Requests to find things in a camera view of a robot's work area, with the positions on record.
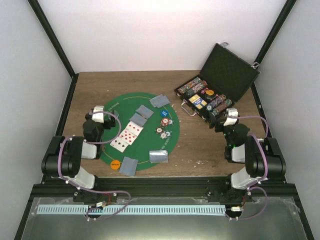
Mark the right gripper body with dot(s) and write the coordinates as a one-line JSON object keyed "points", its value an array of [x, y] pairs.
{"points": [[219, 124]]}

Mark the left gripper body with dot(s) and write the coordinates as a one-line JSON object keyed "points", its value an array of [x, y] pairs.
{"points": [[109, 125]]}

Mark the face-up spades card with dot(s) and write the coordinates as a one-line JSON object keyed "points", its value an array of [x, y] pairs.
{"points": [[119, 144]]}

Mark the face-up red nine card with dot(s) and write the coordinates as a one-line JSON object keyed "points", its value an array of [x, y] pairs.
{"points": [[128, 136]]}

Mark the face-up red diamonds card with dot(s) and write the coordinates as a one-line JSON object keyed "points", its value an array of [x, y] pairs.
{"points": [[134, 128]]}

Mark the face-down community card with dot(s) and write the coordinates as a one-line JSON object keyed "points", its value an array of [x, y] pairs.
{"points": [[144, 111], [138, 120]]}

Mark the black poker chip case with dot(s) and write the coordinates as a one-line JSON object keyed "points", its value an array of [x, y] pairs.
{"points": [[226, 74]]}

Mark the orange big blind button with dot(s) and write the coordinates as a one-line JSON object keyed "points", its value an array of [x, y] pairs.
{"points": [[209, 92], [115, 164]]}

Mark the hole card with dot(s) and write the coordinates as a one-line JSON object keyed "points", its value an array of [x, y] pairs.
{"points": [[162, 102], [133, 166], [155, 99]]}

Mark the single face-down playing card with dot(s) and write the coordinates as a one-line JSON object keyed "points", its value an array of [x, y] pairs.
{"points": [[126, 166]]}

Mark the small chip stack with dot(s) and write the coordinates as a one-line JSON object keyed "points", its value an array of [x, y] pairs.
{"points": [[168, 133]]}

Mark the red five chip stack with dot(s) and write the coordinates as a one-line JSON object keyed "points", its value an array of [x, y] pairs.
{"points": [[164, 122]]}

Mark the blue small blind button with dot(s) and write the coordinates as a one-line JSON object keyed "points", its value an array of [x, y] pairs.
{"points": [[164, 113]]}

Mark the black orange hundred chip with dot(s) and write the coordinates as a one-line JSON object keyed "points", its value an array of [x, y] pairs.
{"points": [[163, 135]]}

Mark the grey card deck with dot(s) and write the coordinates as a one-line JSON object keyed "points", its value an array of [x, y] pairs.
{"points": [[158, 156]]}

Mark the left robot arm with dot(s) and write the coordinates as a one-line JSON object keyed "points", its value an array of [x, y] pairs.
{"points": [[64, 154]]}

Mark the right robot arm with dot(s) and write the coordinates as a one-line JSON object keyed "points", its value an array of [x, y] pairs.
{"points": [[262, 157]]}

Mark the blue Texas Hold'em card box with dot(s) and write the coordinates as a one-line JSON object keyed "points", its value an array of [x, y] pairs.
{"points": [[197, 101]]}

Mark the round green poker mat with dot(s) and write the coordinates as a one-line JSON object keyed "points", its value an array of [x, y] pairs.
{"points": [[126, 106]]}

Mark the light blue slotted strip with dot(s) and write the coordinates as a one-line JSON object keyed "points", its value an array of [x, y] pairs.
{"points": [[199, 210]]}

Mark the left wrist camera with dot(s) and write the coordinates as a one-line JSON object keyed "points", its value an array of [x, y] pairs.
{"points": [[97, 114]]}

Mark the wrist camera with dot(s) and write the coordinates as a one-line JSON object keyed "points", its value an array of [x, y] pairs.
{"points": [[231, 115], [97, 114]]}

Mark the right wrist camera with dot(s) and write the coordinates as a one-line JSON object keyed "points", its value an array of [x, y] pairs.
{"points": [[231, 115]]}

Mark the chrome case handle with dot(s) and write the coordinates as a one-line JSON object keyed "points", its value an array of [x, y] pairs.
{"points": [[183, 106]]}

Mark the black aluminium frame rail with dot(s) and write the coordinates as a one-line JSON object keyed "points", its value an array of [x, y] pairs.
{"points": [[212, 188]]}

